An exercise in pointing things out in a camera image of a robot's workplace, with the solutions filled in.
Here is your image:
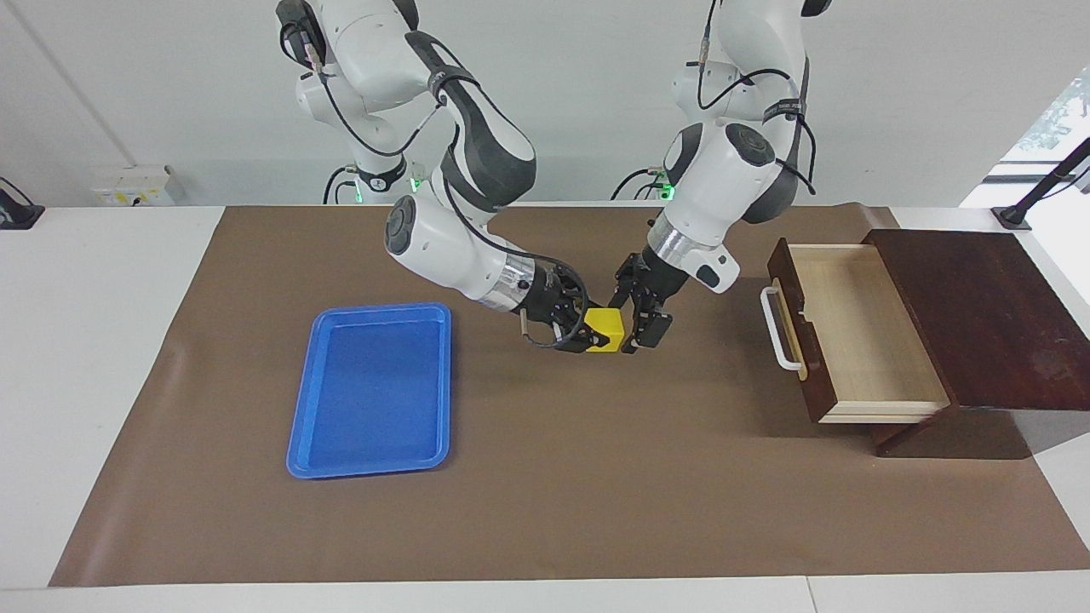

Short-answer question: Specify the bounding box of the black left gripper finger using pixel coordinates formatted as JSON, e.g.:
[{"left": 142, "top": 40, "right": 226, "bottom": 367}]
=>
[
  {"left": 609, "top": 254, "right": 644, "bottom": 309},
  {"left": 622, "top": 294, "right": 674, "bottom": 354}
]

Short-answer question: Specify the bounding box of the yellow cube block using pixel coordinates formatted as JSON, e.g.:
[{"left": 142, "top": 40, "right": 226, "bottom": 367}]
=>
[{"left": 584, "top": 308, "right": 625, "bottom": 354}]

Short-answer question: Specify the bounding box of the wooden drawer with white handle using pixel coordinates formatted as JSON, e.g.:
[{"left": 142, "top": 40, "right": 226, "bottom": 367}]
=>
[{"left": 760, "top": 238, "right": 952, "bottom": 425}]

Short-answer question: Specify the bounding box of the dark wooden drawer cabinet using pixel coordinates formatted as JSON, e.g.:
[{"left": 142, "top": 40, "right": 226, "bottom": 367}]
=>
[{"left": 864, "top": 228, "right": 1090, "bottom": 458}]

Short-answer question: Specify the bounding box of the brown table mat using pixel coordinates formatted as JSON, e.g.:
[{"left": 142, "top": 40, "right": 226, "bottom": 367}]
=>
[{"left": 49, "top": 204, "right": 1090, "bottom": 588}]

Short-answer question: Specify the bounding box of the blue plastic tray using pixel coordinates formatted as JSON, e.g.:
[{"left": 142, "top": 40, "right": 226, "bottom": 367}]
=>
[{"left": 285, "top": 302, "right": 453, "bottom": 480}]

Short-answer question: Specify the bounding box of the bright window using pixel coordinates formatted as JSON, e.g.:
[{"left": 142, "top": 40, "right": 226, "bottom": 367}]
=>
[{"left": 962, "top": 68, "right": 1090, "bottom": 209}]

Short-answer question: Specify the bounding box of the black base cable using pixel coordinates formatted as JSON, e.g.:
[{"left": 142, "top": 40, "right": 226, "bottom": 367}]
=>
[
  {"left": 610, "top": 166, "right": 675, "bottom": 202},
  {"left": 322, "top": 164, "right": 360, "bottom": 205}
]

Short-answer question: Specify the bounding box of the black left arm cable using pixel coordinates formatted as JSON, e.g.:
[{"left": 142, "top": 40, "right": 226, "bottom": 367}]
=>
[{"left": 697, "top": 0, "right": 818, "bottom": 197}]

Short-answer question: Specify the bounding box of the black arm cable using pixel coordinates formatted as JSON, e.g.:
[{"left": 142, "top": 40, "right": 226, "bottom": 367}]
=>
[
  {"left": 697, "top": 0, "right": 818, "bottom": 197},
  {"left": 281, "top": 26, "right": 588, "bottom": 350}
]

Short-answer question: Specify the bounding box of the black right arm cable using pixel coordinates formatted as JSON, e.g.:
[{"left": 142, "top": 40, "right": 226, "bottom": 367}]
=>
[{"left": 281, "top": 26, "right": 588, "bottom": 350}]

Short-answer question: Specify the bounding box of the black camera stand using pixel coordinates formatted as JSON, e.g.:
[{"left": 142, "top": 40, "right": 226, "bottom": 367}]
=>
[{"left": 992, "top": 136, "right": 1090, "bottom": 231}]

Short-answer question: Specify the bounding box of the white wall socket box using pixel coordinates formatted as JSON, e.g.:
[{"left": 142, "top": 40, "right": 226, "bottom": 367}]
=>
[{"left": 92, "top": 164, "right": 175, "bottom": 207}]

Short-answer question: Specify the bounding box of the black clamp mount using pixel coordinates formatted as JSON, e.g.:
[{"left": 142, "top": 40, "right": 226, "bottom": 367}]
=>
[{"left": 0, "top": 176, "right": 45, "bottom": 231}]

